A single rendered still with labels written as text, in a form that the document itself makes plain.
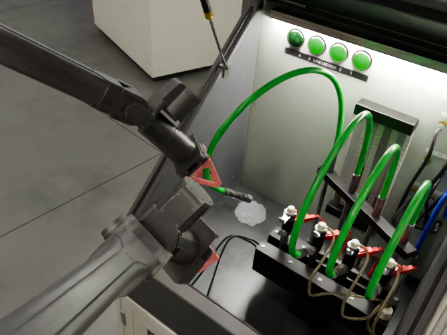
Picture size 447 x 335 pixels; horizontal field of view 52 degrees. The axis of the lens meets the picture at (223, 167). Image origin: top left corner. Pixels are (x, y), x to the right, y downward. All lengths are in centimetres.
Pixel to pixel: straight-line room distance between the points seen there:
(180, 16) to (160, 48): 29
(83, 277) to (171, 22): 339
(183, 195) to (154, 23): 312
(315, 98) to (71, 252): 163
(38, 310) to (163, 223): 29
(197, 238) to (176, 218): 11
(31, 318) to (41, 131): 305
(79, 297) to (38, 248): 215
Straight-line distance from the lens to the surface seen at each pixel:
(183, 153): 89
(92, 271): 44
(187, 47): 390
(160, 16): 368
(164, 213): 61
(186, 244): 69
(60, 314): 37
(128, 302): 130
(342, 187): 118
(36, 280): 240
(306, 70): 95
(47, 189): 287
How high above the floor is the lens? 182
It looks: 38 degrees down
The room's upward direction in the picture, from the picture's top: 5 degrees clockwise
